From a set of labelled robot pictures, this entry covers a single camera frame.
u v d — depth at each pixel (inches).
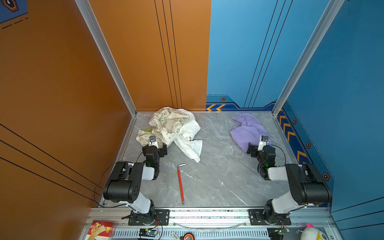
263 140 31.7
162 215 29.3
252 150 34.0
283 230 27.4
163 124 41.0
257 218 28.5
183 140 39.1
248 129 40.4
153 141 31.6
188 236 26.2
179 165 35.9
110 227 26.9
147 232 27.8
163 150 34.4
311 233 25.4
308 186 17.6
